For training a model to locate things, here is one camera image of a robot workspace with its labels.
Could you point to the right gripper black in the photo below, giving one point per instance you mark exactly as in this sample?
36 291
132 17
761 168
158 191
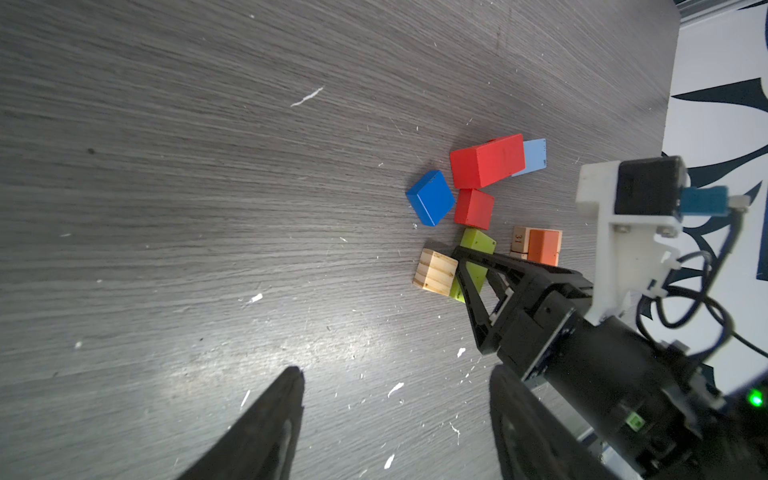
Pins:
651 403

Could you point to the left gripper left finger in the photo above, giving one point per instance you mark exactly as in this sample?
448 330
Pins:
262 442

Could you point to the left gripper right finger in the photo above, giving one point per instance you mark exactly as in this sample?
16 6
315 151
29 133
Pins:
530 441

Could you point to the natural wood block long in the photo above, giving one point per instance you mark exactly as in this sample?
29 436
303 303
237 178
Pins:
520 242

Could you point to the orange wood block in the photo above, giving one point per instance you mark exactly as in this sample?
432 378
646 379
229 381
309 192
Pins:
544 246

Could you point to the lime green wood block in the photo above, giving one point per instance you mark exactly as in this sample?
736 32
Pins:
474 239

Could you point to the red arch wood block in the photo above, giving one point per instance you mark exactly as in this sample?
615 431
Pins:
479 166

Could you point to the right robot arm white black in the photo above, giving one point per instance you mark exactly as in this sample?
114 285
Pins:
740 442

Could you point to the light blue wood block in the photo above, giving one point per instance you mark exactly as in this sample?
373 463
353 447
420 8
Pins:
535 152

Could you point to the small natural wood cube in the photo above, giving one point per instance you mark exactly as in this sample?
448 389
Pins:
435 272

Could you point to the small red wood cube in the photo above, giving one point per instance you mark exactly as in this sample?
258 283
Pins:
474 208

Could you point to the dark blue wood cube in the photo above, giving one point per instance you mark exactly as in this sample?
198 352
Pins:
431 198

